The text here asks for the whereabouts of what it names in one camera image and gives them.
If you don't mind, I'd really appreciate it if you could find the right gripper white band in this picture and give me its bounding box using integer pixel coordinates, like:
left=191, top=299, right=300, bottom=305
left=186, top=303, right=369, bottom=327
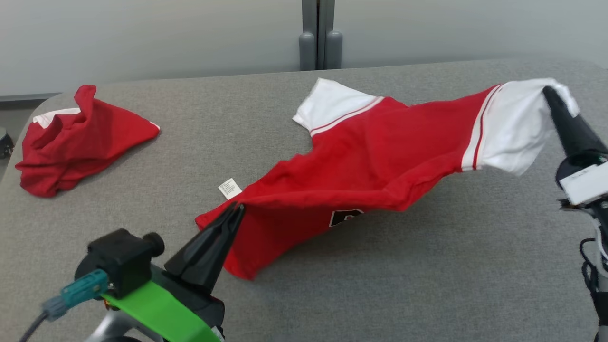
left=542, top=85, right=608, bottom=210

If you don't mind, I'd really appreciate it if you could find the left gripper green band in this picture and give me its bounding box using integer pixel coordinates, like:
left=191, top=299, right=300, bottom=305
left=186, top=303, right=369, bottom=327
left=102, top=203, right=247, bottom=342

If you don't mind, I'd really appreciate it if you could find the red shorts white trim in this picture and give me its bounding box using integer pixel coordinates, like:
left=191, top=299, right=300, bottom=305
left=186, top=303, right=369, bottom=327
left=15, top=85, right=161, bottom=198

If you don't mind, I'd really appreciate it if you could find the red white basketball jersey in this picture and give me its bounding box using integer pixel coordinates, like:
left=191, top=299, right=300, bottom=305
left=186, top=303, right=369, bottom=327
left=195, top=77, right=580, bottom=281

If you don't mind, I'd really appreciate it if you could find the grey fabric sofa cushion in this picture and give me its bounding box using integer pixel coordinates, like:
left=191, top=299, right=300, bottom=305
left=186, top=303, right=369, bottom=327
left=0, top=58, right=608, bottom=342

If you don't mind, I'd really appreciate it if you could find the black floor fixture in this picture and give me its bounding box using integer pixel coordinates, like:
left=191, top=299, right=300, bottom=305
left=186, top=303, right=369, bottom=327
left=0, top=127, right=14, bottom=160

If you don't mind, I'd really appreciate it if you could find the teal left camera connector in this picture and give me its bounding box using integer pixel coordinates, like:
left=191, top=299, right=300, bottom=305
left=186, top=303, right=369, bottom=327
left=42, top=269, right=109, bottom=322

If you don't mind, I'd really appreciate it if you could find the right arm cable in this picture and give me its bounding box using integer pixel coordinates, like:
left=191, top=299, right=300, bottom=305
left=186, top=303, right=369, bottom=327
left=579, top=237, right=600, bottom=293

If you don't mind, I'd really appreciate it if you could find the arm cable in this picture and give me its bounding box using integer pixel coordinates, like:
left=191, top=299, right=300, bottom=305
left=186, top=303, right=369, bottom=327
left=579, top=237, right=600, bottom=293
left=18, top=308, right=54, bottom=342

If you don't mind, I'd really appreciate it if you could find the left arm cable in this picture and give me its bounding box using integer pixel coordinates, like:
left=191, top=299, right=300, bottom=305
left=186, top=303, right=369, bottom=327
left=18, top=308, right=54, bottom=342

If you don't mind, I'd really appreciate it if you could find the grey partition post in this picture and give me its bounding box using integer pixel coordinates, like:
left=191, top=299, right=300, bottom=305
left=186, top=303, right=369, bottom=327
left=299, top=0, right=343, bottom=71

